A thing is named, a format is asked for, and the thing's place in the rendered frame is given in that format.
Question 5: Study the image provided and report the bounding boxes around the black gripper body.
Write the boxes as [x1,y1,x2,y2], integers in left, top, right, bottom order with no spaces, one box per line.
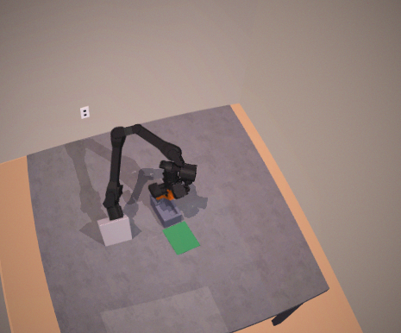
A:
[148,176,192,198]

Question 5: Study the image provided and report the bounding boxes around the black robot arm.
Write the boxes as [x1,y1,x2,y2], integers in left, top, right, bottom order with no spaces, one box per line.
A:
[103,124,197,221]

